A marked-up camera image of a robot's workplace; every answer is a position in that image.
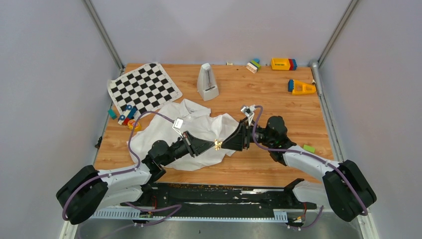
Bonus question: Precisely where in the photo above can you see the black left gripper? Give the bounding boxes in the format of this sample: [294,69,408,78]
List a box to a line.
[161,130,215,166]

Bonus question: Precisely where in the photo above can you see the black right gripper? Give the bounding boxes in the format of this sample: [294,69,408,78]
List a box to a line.
[220,120,274,152]

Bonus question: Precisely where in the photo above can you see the gold leaf brooch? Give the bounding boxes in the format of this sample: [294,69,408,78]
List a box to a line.
[214,139,222,150]

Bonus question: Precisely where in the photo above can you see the white button-up shirt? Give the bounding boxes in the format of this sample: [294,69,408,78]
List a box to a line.
[130,99,238,171]

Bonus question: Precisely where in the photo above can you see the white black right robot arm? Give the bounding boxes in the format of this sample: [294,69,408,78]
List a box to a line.
[221,116,377,222]

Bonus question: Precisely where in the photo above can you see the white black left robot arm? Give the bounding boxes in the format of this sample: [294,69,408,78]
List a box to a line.
[56,131,215,225]

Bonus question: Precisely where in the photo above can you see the white metronome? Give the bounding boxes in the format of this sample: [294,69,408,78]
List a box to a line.
[197,63,219,101]

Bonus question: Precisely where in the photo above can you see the yellow orange round toy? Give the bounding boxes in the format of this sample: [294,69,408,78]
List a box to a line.
[127,119,142,132]

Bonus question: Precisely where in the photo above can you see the black white checkerboard mat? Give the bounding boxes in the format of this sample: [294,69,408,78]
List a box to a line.
[107,63,183,117]

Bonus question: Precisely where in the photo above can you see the white green blue blocks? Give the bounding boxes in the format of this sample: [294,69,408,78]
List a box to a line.
[246,58,261,74]

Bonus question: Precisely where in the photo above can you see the blue red toy car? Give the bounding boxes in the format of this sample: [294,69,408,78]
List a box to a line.
[118,105,137,125]

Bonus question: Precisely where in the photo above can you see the green block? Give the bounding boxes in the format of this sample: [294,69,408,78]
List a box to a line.
[303,144,316,153]

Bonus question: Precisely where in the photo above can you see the yellow blue triangular toy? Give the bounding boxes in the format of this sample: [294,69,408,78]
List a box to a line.
[288,79,317,95]

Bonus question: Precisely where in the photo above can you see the yellow red blue block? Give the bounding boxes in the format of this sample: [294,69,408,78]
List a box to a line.
[271,58,297,71]

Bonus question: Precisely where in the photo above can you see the teal small block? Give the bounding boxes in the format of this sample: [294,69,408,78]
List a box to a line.
[108,109,117,120]

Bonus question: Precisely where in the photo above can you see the grey metal corner pipe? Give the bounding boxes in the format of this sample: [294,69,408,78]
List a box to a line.
[310,60,328,110]

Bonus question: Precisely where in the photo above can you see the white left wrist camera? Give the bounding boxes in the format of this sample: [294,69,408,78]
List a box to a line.
[172,118,184,137]

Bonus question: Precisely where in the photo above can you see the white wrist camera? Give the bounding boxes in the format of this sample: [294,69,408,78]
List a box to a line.
[240,105,256,126]
[172,118,184,137]

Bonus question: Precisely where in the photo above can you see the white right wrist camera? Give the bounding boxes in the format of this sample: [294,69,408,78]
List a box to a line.
[240,105,256,126]

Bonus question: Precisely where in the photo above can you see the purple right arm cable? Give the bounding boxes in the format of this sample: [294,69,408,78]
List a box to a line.
[251,105,369,231]

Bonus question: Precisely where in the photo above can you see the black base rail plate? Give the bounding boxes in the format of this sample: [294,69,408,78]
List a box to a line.
[131,183,317,218]

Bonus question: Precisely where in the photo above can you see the white slotted cable duct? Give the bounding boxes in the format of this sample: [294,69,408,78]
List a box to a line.
[91,208,289,223]

